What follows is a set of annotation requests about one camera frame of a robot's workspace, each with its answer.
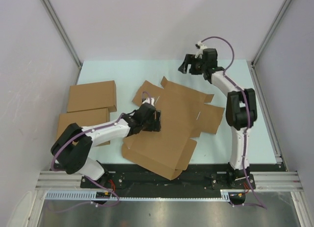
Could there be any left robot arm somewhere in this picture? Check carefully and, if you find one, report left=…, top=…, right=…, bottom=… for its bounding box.
left=51, top=102, right=161, bottom=188

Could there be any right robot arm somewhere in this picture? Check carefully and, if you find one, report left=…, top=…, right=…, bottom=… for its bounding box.
left=178, top=44, right=257, bottom=189

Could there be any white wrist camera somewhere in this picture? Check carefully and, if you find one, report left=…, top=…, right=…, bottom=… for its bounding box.
left=142, top=97, right=155, bottom=106
left=195, top=41, right=208, bottom=58

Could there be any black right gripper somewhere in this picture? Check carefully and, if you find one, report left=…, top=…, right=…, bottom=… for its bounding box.
left=179, top=54, right=207, bottom=76

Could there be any right aluminium side rail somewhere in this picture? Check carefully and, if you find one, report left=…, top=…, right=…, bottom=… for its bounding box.
left=247, top=61, right=286, bottom=167

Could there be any folded cardboard box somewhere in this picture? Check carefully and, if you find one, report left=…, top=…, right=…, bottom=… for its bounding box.
left=67, top=80, right=117, bottom=112
left=56, top=108, right=110, bottom=139

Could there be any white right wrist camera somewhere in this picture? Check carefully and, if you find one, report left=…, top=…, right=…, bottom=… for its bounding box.
left=195, top=41, right=208, bottom=58

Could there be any grey slotted cable duct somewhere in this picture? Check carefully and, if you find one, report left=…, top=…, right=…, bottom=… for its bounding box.
left=45, top=190, right=244, bottom=202

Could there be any brown cardboard box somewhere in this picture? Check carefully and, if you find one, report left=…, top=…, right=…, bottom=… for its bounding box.
left=122, top=77, right=224, bottom=180

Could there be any right aluminium frame post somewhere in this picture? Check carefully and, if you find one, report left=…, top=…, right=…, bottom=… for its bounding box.
left=251, top=0, right=293, bottom=67

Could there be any aluminium frame post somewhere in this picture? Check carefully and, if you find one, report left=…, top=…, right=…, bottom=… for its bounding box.
left=40, top=0, right=82, bottom=70
left=251, top=0, right=293, bottom=67

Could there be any front aluminium frame rail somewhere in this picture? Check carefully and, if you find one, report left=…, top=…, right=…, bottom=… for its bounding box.
left=35, top=171, right=303, bottom=192

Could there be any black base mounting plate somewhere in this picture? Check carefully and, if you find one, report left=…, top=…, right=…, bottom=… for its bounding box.
left=50, top=163, right=287, bottom=191

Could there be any lower folded cardboard box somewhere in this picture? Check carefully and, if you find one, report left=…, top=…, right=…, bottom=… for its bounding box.
left=56, top=108, right=110, bottom=139

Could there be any left aluminium frame post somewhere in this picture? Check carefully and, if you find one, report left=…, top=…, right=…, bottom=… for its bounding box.
left=40, top=0, right=82, bottom=70

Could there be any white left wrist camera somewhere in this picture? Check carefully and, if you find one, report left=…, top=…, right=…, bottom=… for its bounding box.
left=142, top=97, right=155, bottom=106

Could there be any upper folded cardboard box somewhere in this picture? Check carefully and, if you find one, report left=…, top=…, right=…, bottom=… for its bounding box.
left=67, top=80, right=117, bottom=112

